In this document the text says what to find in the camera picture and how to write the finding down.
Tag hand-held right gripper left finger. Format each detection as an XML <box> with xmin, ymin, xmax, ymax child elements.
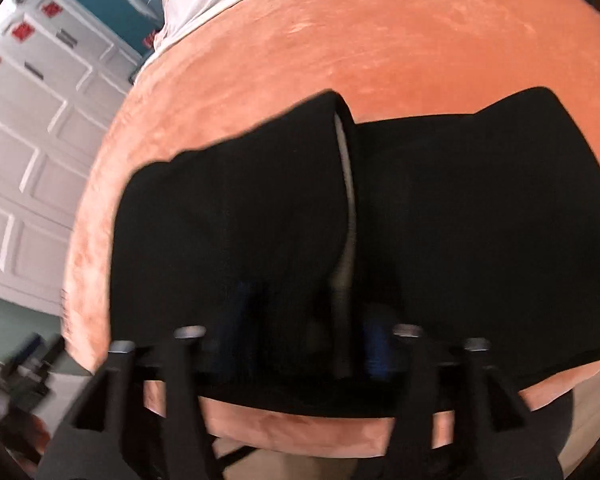
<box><xmin>37</xmin><ymin>280</ymin><xmax>271</xmax><ymax>480</ymax></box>

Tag orange velvet blanket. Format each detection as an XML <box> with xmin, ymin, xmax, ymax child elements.
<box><xmin>60</xmin><ymin>0</ymin><xmax>600</xmax><ymax>456</ymax></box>

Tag black pants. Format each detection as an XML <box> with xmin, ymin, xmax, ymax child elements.
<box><xmin>109</xmin><ymin>87</ymin><xmax>600</xmax><ymax>418</ymax></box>

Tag white panelled wardrobe doors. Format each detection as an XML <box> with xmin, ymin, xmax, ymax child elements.
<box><xmin>0</xmin><ymin>0</ymin><xmax>146</xmax><ymax>316</ymax></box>

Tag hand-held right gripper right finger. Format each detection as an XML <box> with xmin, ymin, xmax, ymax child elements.
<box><xmin>360</xmin><ymin>305</ymin><xmax>563</xmax><ymax>480</ymax></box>

